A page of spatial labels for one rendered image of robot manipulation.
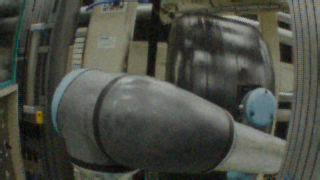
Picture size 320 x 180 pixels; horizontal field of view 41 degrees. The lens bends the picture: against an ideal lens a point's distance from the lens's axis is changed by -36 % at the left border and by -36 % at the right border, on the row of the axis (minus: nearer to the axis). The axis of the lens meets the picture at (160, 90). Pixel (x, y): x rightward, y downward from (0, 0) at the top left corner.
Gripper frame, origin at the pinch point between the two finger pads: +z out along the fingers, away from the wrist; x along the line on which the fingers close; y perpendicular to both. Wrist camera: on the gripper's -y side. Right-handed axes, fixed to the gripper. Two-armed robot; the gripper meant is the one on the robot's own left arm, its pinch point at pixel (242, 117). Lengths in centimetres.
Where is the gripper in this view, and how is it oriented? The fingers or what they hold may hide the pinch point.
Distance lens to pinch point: 139.1
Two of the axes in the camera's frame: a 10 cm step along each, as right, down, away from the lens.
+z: 0.0, 0.3, 10.0
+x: -10.0, -0.7, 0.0
